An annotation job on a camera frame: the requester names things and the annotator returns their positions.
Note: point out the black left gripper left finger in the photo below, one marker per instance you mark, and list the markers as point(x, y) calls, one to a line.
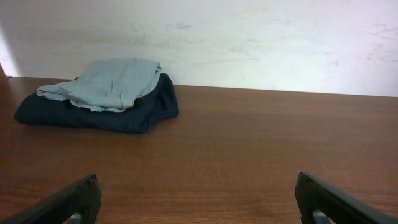
point(82, 198)

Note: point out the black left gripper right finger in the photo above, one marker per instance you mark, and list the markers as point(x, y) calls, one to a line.
point(321, 202)

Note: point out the light grey folded shirt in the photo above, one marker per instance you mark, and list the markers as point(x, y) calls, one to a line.
point(107, 85)

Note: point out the dark navy folded garment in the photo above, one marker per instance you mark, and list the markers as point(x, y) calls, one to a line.
point(147, 111)

